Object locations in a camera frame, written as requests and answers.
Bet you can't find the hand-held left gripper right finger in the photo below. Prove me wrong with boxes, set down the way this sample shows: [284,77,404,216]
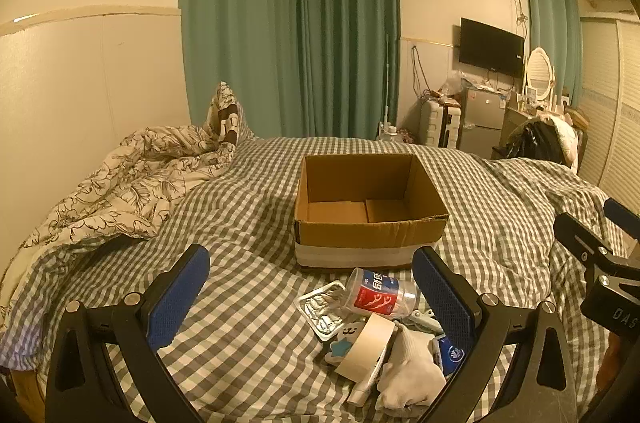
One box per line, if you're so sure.
[412,245,586,423]

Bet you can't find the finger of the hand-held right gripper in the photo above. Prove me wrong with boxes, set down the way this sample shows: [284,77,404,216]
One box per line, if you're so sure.
[553,213,616,269]
[604,198,640,249]

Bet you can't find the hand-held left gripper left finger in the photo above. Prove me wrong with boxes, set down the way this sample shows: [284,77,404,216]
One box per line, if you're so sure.
[45,244,211,423]

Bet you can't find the person's right forearm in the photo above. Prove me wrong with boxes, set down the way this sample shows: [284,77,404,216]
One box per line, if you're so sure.
[596,343,622,404]

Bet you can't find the white plastic clip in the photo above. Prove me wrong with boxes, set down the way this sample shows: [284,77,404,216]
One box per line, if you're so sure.
[400,309,443,334]

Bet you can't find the blue and white packet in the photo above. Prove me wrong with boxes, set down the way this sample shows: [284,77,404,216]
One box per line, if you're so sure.
[432,335,468,376]

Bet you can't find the clear bottle with red label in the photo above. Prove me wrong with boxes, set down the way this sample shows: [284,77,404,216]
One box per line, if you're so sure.
[346,267,421,319]

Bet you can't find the white sock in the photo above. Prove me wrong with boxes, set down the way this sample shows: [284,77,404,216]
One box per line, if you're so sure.
[376,323,448,409]

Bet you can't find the beige tape roll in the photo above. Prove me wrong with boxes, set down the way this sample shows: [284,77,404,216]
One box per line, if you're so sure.
[334,313,397,381]

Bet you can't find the brown cardboard box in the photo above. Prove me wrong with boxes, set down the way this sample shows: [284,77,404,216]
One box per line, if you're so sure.
[292,154,449,273]

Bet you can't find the blue and white smiley toy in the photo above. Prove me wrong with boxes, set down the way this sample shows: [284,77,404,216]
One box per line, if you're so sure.
[324,322,371,364]

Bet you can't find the black jacket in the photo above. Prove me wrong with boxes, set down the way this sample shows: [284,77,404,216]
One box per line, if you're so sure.
[505,120,563,164]

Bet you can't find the white slatted wardrobe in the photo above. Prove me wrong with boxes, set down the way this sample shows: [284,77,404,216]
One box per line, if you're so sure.
[575,16,640,209]

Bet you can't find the grey checked bedsheet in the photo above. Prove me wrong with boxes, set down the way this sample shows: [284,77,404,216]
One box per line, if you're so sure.
[0,136,631,423]

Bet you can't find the white tube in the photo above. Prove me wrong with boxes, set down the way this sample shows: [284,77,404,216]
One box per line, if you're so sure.
[347,348,388,406]

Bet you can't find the silver blister pack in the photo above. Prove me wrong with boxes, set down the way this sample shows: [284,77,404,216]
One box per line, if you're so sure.
[295,281,361,342]

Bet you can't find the floral white blanket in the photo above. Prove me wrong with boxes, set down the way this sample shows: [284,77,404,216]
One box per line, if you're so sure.
[0,80,256,319]

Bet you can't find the silver small fridge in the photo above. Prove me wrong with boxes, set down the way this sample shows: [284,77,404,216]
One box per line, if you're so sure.
[457,87,507,154]

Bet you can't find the white oval mirror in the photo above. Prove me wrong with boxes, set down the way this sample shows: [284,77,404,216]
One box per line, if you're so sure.
[523,47,557,99]

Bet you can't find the white suitcase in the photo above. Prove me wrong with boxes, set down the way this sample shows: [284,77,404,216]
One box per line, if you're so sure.
[419,99,461,149]

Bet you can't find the clear plastic bag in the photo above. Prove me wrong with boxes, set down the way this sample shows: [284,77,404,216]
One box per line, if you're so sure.
[442,70,481,96]

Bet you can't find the green curtain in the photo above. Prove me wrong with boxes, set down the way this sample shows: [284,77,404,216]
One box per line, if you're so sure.
[178,0,301,139]
[522,0,585,106]
[292,0,402,139]

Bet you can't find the grey mop pole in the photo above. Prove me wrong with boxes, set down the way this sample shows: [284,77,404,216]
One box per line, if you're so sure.
[382,34,392,126]

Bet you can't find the black wall television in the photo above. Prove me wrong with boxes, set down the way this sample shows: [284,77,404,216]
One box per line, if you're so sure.
[460,18,526,79]

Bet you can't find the wall cables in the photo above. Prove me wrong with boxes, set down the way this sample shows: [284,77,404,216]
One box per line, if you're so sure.
[411,46,432,98]

